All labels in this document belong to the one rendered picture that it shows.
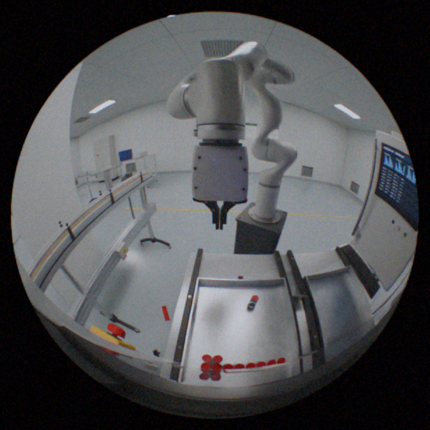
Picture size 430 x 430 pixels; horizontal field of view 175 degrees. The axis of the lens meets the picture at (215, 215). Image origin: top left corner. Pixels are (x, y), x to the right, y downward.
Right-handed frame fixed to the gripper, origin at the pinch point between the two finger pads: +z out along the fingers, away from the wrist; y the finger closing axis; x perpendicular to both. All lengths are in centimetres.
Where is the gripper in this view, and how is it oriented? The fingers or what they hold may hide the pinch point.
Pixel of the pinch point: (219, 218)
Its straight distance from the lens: 30.9
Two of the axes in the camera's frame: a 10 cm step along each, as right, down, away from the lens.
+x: 0.8, -5.0, 8.6
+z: 0.0, 8.6, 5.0
